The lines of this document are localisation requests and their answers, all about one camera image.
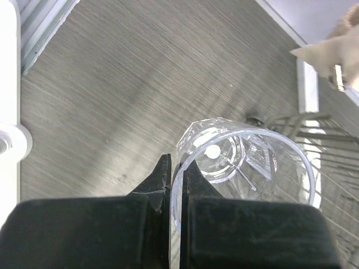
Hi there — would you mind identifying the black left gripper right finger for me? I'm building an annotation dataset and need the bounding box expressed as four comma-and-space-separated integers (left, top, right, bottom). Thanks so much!
179, 163, 341, 268

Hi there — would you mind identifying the white clothes rail stand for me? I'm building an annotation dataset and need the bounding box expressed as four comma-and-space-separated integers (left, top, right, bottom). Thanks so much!
0, 0, 33, 202

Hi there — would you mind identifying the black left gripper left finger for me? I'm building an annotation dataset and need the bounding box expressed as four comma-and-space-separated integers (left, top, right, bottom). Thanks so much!
1, 154, 172, 268

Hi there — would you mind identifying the grey wire dish rack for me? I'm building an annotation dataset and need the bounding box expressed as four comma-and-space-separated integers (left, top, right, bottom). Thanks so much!
264, 112, 358, 257

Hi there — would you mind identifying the beige cloth on hanger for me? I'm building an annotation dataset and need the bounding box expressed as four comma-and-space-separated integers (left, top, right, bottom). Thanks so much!
290, 3, 358, 91

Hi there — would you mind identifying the clear faceted glass cup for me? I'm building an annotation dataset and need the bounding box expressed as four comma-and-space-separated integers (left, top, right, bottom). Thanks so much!
171, 117, 321, 231

